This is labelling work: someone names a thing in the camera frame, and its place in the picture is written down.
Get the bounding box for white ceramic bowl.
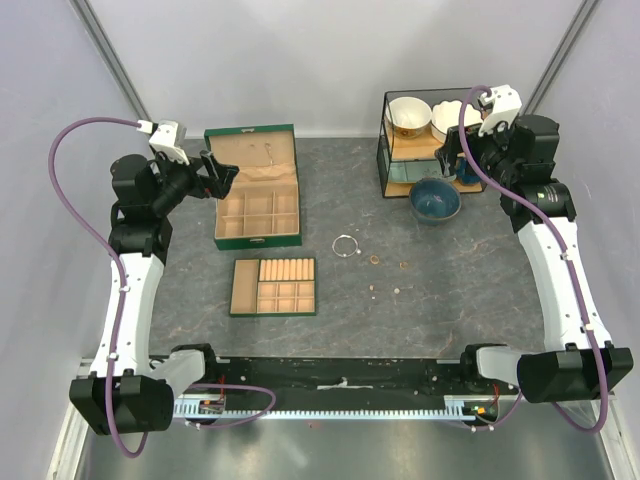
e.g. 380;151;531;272
386;96;432;139

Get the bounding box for blue mug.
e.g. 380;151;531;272
456;156;484;192

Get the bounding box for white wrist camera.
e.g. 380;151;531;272
478;84;522;137
137;120;190;165

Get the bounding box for green open jewelry box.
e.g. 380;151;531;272
204;124;302;251

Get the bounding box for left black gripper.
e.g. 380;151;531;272
149;149;237;215

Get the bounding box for white scalloped dish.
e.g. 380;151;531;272
431;100;482;144

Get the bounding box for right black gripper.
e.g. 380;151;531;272
435;116;521;186

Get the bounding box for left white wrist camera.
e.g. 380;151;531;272
137;120;190;165

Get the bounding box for green jewelry tray insert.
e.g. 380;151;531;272
229;257;317;317

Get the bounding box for purple cable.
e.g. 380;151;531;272
458;85;612;433
47;117;151;459

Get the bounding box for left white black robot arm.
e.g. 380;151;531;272
69;151;240;436

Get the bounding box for light blue cable duct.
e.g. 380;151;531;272
173;394;498;423

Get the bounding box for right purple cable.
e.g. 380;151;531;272
458;85;612;433

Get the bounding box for black wire shelf rack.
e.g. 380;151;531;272
377;88;480;198

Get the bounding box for blue ceramic bowl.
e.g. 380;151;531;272
408;178;462;226

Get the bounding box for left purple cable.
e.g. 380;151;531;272
47;117;151;459

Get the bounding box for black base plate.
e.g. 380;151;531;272
178;357;518;416

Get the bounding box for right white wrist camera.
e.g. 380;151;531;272
478;84;522;137

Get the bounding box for silver pearl bracelet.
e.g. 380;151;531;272
331;234;363;258

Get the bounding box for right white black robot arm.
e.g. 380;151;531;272
436;115;634;403

